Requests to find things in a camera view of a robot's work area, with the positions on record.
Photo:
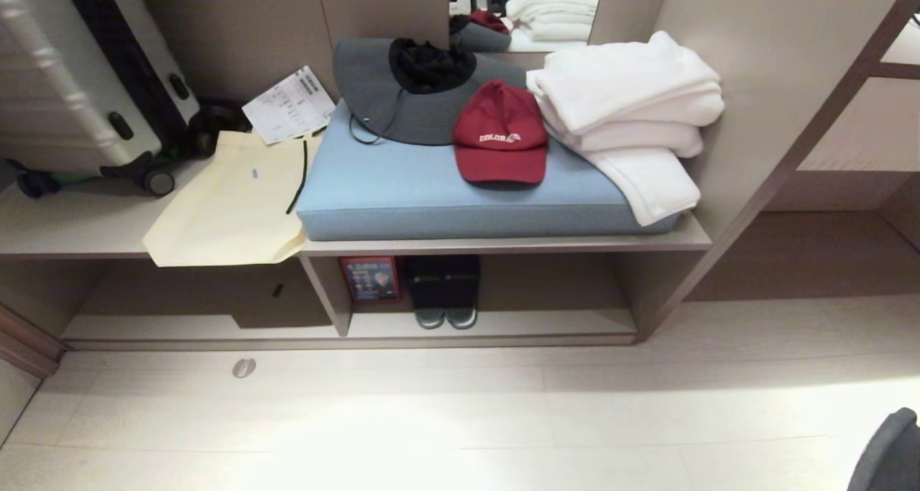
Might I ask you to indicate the beige wooden shelf unit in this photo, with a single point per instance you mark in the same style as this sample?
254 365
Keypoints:
503 275

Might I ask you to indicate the blue seat cushion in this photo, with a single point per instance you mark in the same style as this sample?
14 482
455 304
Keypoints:
445 196

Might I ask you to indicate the dark slipper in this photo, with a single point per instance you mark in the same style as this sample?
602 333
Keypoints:
462 297
429 297

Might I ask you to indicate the red printed box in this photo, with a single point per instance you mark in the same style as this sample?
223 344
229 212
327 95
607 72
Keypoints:
371 278

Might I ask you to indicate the red baseball cap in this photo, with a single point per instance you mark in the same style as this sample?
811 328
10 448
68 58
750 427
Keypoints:
501 139

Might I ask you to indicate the grey wide-brim hat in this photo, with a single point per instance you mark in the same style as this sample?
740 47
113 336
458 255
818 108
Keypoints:
417 103

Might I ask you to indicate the white folded towel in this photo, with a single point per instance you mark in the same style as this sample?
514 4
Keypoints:
640 140
625 81
650 182

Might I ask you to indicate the white printed paper sheet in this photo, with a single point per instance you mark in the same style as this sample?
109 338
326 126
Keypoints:
289 106

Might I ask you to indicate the cream tote bag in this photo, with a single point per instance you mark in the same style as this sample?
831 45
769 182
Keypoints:
230 203

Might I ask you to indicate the round metal floor stopper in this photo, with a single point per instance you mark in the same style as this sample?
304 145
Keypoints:
244 367

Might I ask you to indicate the white hard-shell suitcase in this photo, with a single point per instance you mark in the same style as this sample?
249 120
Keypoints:
65 81

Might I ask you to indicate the wall mirror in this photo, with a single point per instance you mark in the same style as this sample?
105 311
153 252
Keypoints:
525 9

